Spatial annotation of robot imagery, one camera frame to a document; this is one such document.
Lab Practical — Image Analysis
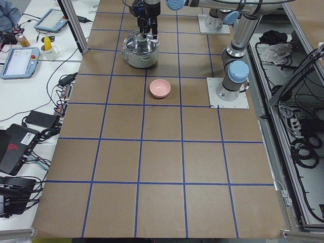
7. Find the black dock with cables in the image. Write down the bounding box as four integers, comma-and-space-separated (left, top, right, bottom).
1, 176, 44, 218

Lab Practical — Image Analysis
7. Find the black cloth bundle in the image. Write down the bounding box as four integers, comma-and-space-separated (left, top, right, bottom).
259, 30, 288, 45

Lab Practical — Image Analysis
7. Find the black laptop with red logo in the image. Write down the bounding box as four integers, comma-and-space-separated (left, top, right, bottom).
1, 124, 41, 176

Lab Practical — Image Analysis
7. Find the black power adapter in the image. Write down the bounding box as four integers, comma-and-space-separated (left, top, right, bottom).
77, 15, 93, 23

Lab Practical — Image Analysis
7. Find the far teach pendant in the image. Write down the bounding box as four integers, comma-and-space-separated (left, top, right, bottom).
34, 9, 67, 33

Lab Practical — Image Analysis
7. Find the yellow jar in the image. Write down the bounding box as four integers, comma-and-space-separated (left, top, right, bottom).
15, 33, 30, 47

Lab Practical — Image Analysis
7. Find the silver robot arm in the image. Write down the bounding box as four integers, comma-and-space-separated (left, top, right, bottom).
167, 1, 287, 101
129, 1, 281, 45

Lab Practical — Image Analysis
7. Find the aluminium side frame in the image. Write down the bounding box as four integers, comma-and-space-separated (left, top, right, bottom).
248, 1, 323, 233

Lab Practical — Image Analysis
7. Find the small black adapter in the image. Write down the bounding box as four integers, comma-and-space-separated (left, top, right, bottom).
58, 72, 77, 87

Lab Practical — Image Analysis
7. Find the black power brick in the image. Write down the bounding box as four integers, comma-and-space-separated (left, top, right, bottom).
22, 111, 60, 128

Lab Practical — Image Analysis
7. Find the teach pendant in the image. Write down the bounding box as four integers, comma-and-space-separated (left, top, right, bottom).
1, 47, 40, 79
34, 9, 67, 33

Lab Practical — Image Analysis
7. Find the pale green cooking pot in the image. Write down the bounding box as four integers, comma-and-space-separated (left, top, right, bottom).
122, 30, 160, 69

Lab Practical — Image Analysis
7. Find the white crumpled cloth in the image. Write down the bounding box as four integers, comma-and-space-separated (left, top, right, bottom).
260, 43, 292, 65

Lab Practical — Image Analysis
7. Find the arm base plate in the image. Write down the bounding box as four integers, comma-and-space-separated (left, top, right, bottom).
198, 14, 230, 35
207, 77, 249, 109

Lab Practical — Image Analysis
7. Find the person in blue shirt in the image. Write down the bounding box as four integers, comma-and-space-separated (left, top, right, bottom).
1, 0, 21, 32

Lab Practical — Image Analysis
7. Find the pink bowl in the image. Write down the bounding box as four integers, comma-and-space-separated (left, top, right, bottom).
149, 79, 171, 98

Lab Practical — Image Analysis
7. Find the aluminium frame post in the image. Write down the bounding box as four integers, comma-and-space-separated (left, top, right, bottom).
58, 0, 89, 55

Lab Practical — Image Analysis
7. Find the near teach pendant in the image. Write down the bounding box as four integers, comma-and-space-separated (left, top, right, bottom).
1, 47, 40, 79

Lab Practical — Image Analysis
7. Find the plastic cup with yellow item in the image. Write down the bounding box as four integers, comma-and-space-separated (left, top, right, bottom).
41, 35, 60, 61

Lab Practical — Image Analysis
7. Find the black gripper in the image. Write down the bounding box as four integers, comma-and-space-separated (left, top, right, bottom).
137, 0, 160, 39

